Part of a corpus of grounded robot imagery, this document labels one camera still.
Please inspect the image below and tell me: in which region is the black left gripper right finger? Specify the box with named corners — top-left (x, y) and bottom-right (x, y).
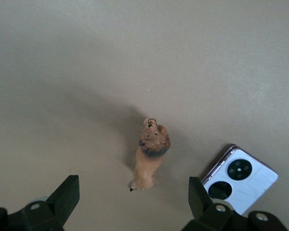
top-left (182, 176), bottom-right (289, 231)

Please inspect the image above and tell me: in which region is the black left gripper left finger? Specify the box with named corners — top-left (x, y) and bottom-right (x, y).
top-left (0, 175), bottom-right (80, 231)

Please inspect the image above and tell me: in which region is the white folding phone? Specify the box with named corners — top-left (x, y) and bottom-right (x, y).
top-left (200, 143), bottom-right (279, 216)

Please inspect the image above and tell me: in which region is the brown lion figurine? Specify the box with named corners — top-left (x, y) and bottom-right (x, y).
top-left (129, 117), bottom-right (171, 192)

